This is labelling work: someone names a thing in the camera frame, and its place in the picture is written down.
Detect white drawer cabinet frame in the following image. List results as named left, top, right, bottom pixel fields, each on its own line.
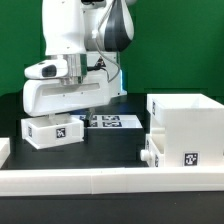
left=147, top=94, right=224, bottom=167

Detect white drawer box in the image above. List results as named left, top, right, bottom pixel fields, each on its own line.
left=140, top=134, right=165, bottom=167
left=21, top=114, right=84, bottom=149

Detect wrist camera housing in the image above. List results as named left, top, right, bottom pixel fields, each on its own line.
left=24, top=59, right=68, bottom=80

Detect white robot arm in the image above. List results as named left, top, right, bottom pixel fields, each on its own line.
left=23, top=0, right=136, bottom=124

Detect white barrier rail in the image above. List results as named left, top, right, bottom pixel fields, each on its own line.
left=0, top=138, right=10, bottom=168
left=0, top=167, right=224, bottom=196

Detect white front drawer box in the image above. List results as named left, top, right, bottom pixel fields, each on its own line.
left=140, top=134, right=165, bottom=167

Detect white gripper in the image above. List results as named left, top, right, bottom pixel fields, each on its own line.
left=23, top=71, right=110, bottom=127

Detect white marker base plate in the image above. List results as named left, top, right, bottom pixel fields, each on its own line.
left=89, top=115, right=142, bottom=129

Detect white left barrier rail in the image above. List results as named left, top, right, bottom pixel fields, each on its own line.
left=0, top=138, right=10, bottom=168

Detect white front barrier rail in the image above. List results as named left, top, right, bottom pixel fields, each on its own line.
left=0, top=167, right=224, bottom=196

